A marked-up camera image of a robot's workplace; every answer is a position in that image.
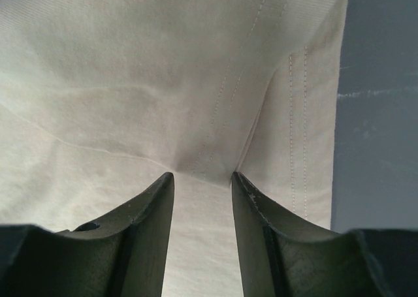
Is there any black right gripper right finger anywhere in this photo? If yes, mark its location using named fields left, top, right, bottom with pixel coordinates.
left=232, top=172, right=343, bottom=296

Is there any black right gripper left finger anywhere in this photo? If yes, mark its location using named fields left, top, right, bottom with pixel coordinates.
left=59, top=172, right=174, bottom=296

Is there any beige t shirt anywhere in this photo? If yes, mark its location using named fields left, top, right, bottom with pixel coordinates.
left=1, top=0, right=347, bottom=296

